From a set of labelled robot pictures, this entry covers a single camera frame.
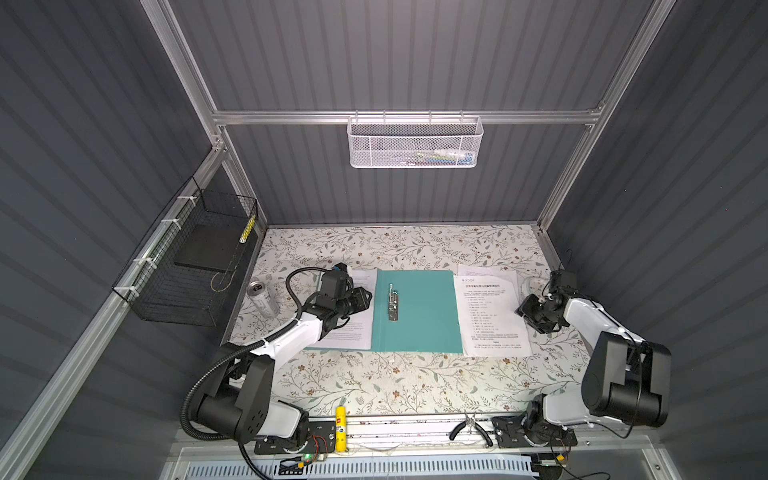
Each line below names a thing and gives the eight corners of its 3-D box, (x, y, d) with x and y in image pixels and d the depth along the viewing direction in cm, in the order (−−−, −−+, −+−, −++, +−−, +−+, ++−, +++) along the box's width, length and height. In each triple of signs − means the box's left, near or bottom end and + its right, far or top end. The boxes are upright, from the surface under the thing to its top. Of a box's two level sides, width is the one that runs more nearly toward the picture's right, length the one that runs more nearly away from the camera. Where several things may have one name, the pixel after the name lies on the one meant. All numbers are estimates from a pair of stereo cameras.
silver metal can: (259, 308, 98) (244, 286, 88) (271, 299, 100) (258, 277, 90) (271, 322, 95) (256, 300, 85) (283, 312, 97) (270, 290, 87)
